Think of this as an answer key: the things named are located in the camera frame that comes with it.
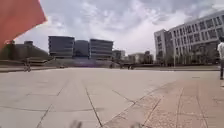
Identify low dark building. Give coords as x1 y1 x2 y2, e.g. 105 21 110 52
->
0 39 51 62

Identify distant buildings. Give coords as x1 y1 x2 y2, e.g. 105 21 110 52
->
112 49 155 65

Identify robot's own part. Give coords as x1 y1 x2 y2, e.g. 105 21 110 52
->
130 122 144 128
69 120 83 128

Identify white grid-window building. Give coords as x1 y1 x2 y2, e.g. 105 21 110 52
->
153 9 224 66

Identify dark multi-storey building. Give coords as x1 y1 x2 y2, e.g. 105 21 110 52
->
47 35 114 61

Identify person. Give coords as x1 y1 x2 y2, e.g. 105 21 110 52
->
217 36 224 81
23 58 32 73

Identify large red structure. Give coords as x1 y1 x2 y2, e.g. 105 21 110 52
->
0 0 48 48

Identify grey stone slab plaza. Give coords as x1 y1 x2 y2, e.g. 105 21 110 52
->
0 67 224 128

